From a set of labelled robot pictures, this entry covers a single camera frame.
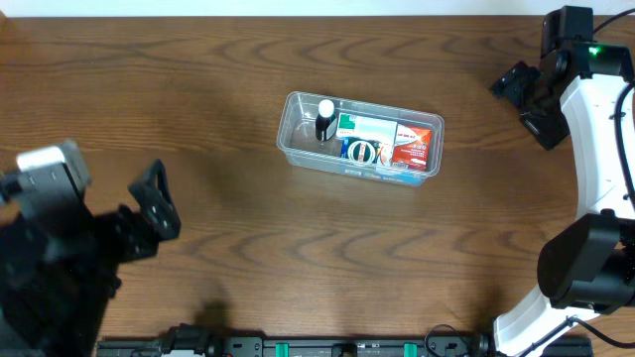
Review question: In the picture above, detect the dark bottle white cap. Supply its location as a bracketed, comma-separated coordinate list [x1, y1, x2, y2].
[316, 99, 337, 142]

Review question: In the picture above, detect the blue Kool Fever box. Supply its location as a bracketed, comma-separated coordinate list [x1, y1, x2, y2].
[339, 138, 396, 168]

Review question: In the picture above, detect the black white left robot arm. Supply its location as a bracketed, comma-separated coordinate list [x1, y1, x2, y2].
[1, 160, 181, 356]

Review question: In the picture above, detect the red medicine box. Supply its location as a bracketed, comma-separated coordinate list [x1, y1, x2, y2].
[391, 124, 433, 172]

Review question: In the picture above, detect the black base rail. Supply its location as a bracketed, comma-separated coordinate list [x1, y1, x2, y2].
[96, 324, 594, 357]

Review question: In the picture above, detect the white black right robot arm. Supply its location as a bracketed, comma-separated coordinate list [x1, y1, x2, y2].
[492, 38, 634, 356]

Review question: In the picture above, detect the white Panadol box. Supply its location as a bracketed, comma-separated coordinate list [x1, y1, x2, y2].
[335, 113, 398, 143]

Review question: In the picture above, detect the green round-label box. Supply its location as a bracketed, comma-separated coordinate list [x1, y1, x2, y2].
[341, 138, 380, 164]

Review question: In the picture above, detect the clear plastic container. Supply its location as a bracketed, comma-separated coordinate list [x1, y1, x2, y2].
[277, 91, 445, 186]

